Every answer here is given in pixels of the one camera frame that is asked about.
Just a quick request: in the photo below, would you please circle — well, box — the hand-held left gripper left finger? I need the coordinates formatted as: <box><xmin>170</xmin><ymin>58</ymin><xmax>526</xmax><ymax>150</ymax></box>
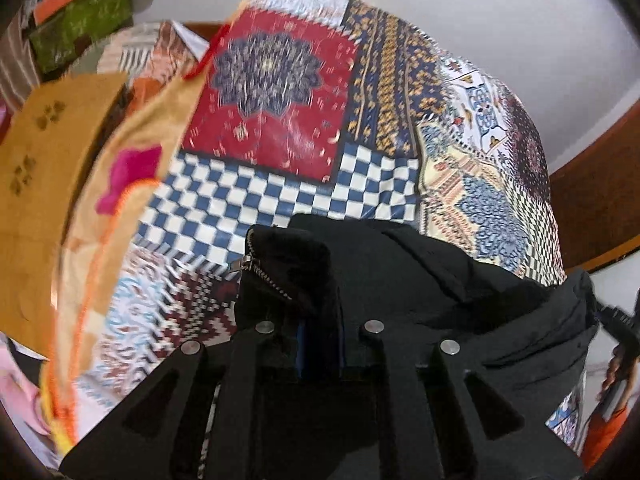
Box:
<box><xmin>59</xmin><ymin>321</ymin><xmax>310</xmax><ymax>480</ymax></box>

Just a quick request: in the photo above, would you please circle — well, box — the black zip hoodie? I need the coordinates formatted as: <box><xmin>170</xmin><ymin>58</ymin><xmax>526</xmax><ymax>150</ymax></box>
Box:
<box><xmin>232</xmin><ymin>213</ymin><xmax>601</xmax><ymax>412</ymax></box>

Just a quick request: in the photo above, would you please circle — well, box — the green patterned cloth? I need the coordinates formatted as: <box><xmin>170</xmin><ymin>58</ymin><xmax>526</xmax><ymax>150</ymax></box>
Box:
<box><xmin>27</xmin><ymin>0</ymin><xmax>137</xmax><ymax>74</ymax></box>

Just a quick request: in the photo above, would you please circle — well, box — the patchwork patterned bedsheet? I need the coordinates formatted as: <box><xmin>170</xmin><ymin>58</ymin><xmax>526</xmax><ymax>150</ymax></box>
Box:
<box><xmin>50</xmin><ymin>0</ymin><xmax>588</xmax><ymax>453</ymax></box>

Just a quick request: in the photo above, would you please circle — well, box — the tan paw-print cloth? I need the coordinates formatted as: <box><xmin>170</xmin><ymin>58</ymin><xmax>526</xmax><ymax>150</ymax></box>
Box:
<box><xmin>0</xmin><ymin>71</ymin><xmax>131</xmax><ymax>347</ymax></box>

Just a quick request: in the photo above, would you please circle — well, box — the pink cloth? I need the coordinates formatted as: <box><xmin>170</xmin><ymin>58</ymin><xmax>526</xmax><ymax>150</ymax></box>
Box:
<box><xmin>0</xmin><ymin>340</ymin><xmax>57</xmax><ymax>461</ymax></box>

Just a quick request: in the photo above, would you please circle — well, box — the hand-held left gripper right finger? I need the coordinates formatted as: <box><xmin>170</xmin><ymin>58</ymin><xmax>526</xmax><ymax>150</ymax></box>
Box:
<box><xmin>336</xmin><ymin>319</ymin><xmax>587</xmax><ymax>480</ymax></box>

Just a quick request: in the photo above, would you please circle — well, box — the person's right hand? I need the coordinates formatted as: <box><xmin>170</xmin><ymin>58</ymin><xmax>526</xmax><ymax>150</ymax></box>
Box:
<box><xmin>600</xmin><ymin>342</ymin><xmax>633</xmax><ymax>402</ymax></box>

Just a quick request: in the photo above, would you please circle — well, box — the orange flower blanket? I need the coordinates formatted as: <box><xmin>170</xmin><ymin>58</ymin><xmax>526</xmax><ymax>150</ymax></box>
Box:
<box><xmin>39</xmin><ymin>72</ymin><xmax>222</xmax><ymax>457</ymax></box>

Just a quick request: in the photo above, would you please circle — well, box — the grey striped cloth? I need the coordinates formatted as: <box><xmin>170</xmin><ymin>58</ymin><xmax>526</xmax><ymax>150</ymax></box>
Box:
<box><xmin>97</xmin><ymin>21</ymin><xmax>212</xmax><ymax>77</ymax></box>

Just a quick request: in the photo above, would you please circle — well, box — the striped brown curtain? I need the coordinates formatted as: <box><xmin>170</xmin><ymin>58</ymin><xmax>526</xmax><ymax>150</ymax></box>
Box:
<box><xmin>0</xmin><ymin>10</ymin><xmax>47</xmax><ymax>107</ymax></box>

